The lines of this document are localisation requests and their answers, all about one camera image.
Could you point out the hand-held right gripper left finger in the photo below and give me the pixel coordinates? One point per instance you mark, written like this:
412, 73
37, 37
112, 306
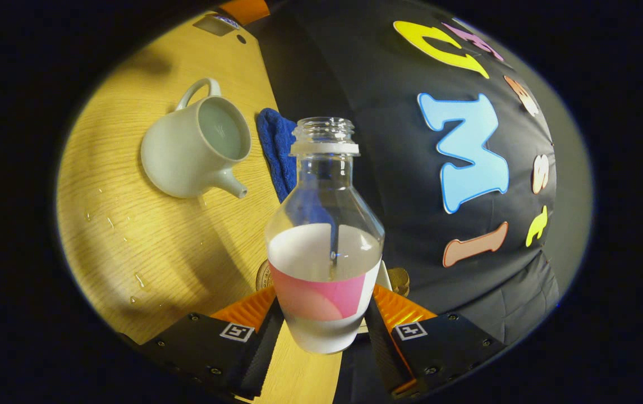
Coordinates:
265, 350

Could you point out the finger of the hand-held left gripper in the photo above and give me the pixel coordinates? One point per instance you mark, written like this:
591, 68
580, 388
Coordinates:
246, 10

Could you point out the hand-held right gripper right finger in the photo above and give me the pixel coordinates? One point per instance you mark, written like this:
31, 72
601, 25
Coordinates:
380, 350

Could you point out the white blue-patterned teacup lid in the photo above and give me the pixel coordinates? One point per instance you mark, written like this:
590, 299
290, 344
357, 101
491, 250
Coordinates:
215, 26

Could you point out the clear plastic water bottle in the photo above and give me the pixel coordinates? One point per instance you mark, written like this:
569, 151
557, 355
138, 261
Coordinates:
324, 314

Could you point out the round wooden coaster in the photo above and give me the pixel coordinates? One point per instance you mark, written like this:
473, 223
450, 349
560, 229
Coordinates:
262, 276

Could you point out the white teacup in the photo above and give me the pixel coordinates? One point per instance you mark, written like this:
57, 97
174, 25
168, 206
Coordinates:
187, 157

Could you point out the brown bread slice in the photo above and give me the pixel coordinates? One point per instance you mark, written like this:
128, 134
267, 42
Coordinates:
399, 281

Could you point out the blue towel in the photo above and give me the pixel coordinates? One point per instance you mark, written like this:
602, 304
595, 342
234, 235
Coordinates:
275, 151

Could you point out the black backdrop cloth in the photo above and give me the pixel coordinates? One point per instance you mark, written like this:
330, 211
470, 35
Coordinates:
400, 185

